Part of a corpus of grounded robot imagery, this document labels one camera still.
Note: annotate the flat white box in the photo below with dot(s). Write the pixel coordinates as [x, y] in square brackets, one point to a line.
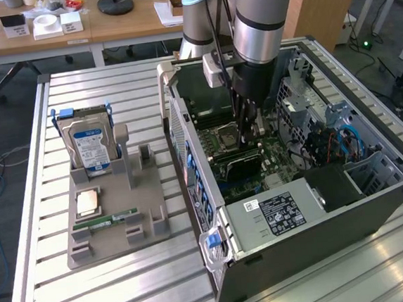
[48, 34]

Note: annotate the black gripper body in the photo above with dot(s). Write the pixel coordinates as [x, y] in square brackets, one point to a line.
[253, 79]

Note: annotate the black device with green light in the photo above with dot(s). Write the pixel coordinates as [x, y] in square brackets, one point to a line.
[366, 43]

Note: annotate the black low-profile graphics card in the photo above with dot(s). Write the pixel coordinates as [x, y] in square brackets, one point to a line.
[241, 167]

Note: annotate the green motherboard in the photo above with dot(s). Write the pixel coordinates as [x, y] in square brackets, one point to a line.
[276, 155]

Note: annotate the white paper stack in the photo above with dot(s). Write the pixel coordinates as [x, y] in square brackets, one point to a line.
[166, 14]

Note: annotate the metal disk bay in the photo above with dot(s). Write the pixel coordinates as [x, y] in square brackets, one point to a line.
[376, 174]

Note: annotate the grey open PC case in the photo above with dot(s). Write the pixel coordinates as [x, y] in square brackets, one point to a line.
[302, 255]

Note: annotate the beige cup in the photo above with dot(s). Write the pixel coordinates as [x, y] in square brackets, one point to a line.
[29, 0]

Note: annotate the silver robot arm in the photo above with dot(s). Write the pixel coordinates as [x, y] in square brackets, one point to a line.
[257, 19]

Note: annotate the wooden cabinet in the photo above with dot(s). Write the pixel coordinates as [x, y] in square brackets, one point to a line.
[333, 5]

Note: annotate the CPU with copper lid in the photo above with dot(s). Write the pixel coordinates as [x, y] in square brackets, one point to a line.
[87, 202]

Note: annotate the grey parts rack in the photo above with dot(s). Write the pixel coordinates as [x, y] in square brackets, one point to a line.
[117, 200]

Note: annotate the small white box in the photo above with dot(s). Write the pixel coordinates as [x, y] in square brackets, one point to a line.
[70, 19]

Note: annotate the black round lamp base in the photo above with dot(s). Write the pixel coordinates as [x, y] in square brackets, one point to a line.
[114, 6]

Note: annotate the installed green RAM stick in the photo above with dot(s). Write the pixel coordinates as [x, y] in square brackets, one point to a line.
[230, 155]

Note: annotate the white box with black lid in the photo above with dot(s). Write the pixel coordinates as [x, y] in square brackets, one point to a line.
[13, 20]

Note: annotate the wooden desk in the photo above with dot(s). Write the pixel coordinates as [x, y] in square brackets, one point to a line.
[37, 45]
[123, 23]

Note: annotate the white floor box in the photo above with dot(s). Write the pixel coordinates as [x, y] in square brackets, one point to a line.
[350, 28]

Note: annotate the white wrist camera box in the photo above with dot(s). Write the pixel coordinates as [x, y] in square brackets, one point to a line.
[212, 72]

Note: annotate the black chair base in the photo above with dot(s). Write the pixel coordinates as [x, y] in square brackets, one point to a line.
[8, 79]

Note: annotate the blue case latch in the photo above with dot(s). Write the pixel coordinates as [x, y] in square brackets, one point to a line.
[215, 243]

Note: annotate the silver chipset heatsink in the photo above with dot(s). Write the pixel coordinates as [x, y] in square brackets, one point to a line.
[275, 181]

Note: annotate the hard disk with blue caddy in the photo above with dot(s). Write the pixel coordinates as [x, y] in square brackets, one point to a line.
[88, 146]

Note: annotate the grey cup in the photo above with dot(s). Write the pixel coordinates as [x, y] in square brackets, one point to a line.
[13, 2]

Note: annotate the CPU socket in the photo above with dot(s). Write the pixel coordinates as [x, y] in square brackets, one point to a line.
[226, 136]

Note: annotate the white tape roll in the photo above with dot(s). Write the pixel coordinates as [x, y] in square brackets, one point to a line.
[36, 22]

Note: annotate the grey power supply unit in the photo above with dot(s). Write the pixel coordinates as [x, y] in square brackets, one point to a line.
[243, 225]

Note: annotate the loose green RAM stick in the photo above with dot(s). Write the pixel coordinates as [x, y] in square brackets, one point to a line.
[105, 219]

